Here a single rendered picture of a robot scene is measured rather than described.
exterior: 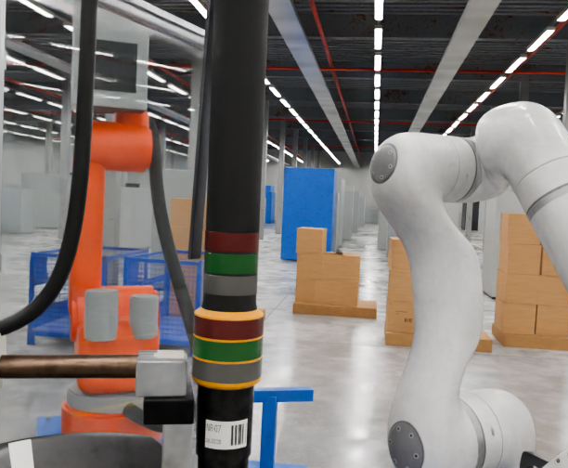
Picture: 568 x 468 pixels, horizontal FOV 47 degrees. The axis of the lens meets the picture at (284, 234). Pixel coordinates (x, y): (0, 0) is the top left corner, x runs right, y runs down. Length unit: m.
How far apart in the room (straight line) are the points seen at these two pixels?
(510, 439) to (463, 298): 0.21
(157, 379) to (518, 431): 0.70
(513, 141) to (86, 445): 0.60
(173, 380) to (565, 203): 0.55
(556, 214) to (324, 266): 8.80
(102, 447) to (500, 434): 0.58
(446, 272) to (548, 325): 7.68
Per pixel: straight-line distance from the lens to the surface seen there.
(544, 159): 0.85
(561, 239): 0.82
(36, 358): 0.42
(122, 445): 0.61
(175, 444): 0.42
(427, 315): 0.96
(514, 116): 0.89
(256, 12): 0.41
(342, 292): 9.60
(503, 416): 1.00
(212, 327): 0.40
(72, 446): 0.60
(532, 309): 8.53
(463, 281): 0.95
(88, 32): 0.41
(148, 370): 0.40
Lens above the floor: 1.64
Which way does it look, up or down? 3 degrees down
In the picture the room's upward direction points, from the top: 3 degrees clockwise
